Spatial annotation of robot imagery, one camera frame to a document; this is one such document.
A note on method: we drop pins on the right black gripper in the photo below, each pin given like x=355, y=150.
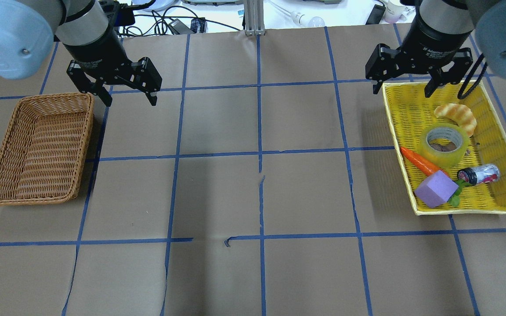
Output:
x=428, y=41

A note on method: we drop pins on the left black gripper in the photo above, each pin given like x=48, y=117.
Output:
x=96, y=49

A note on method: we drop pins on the yellow tape roll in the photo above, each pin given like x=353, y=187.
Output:
x=444, y=144

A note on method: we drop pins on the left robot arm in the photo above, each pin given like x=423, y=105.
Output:
x=88, y=30

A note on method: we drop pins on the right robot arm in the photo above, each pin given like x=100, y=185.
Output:
x=485, y=25

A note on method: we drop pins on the yellow plastic basket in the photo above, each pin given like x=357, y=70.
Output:
x=409, y=113

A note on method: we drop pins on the white paper cup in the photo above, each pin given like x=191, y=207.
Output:
x=394, y=9

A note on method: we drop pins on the toy croissant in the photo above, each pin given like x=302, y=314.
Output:
x=460, y=114

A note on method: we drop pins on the black power adapter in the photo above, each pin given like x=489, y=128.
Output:
x=177, y=27

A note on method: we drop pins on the toy carrot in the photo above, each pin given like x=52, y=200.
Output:
x=425, y=166

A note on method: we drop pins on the brown wicker basket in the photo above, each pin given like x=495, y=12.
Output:
x=44, y=149

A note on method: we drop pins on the purple foam cube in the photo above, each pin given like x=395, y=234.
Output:
x=436, y=189

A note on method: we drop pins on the light bulb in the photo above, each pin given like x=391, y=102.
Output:
x=306, y=20

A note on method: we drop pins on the aluminium frame post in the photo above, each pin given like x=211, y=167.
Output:
x=254, y=18

